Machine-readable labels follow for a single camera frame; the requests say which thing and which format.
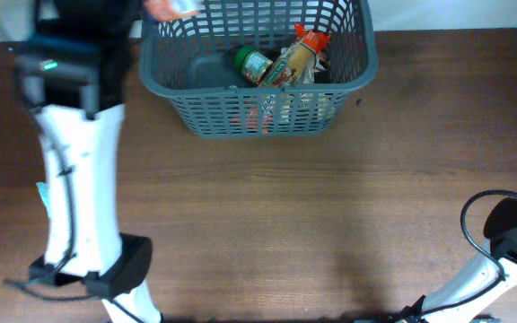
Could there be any beige snack bag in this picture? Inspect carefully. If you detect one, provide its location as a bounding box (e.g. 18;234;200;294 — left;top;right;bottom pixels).
280;52;330;122

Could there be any green lid glass jar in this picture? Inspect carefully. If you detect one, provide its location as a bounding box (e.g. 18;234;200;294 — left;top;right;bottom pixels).
233;46;273;84

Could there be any orange spaghetti packet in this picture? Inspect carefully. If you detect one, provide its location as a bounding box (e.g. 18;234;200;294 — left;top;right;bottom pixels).
235;22;333;135

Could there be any grey plastic basket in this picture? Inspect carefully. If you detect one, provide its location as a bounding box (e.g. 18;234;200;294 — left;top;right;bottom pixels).
139;0;378;138

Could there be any colourful tissue pack box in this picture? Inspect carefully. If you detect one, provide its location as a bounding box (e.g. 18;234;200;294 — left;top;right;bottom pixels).
144;0;203;22

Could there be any mint green packet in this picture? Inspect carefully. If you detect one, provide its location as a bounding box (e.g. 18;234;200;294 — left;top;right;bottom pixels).
36;182;51;219

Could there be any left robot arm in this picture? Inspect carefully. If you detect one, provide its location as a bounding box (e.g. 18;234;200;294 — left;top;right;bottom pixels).
7;1;163;322

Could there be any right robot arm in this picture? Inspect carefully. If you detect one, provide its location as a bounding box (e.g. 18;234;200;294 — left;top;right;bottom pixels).
394;189;517;323

